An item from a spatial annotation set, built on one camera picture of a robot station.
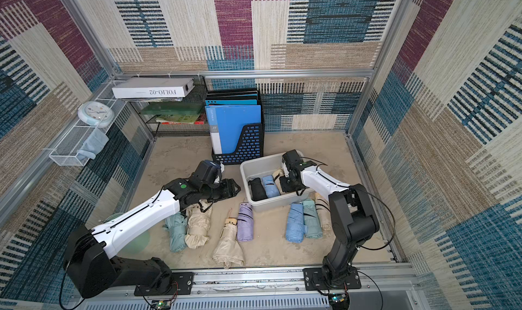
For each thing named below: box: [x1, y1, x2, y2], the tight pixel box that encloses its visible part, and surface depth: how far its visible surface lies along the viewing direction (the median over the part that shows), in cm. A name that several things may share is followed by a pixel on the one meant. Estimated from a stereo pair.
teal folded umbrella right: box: [303, 199, 323, 240], surface depth 87 cm
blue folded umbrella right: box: [285, 202, 308, 244], surface depth 86 cm
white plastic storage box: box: [239, 152, 316, 213], surface depth 92 cm
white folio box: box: [112, 77, 196, 99], surface depth 81 cm
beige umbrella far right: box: [314, 189, 333, 232], surface depth 88 cm
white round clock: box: [77, 100, 115, 128], surface depth 76 cm
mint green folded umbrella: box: [162, 211, 188, 253], surface depth 82 cm
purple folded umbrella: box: [236, 202, 254, 243], surface depth 86 cm
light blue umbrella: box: [261, 174, 281, 198], surface depth 97 cm
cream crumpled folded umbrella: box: [184, 204, 213, 249], surface depth 85 cm
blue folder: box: [205, 104, 262, 155], surface depth 94 cm
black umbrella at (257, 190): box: [248, 177, 268, 202], surface depth 98 cm
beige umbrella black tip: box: [271, 168, 285, 189], surface depth 98 cm
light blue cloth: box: [77, 127, 110, 160], surface depth 70 cm
